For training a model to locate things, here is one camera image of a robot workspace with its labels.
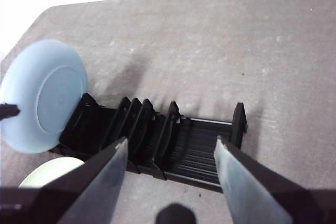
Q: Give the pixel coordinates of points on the green round plate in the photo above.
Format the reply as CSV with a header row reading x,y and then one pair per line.
x,y
50,171

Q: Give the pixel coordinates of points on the black plastic plate rack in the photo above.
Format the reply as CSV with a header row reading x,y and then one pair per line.
x,y
194,150

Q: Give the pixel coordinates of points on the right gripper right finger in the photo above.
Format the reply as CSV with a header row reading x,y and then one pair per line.
x,y
244,190

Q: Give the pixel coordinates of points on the blue round plate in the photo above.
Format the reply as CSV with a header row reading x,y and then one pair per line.
x,y
52,90

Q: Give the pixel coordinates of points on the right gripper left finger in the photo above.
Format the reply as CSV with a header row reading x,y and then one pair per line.
x,y
99,184

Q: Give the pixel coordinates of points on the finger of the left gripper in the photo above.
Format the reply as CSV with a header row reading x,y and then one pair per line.
x,y
9,110

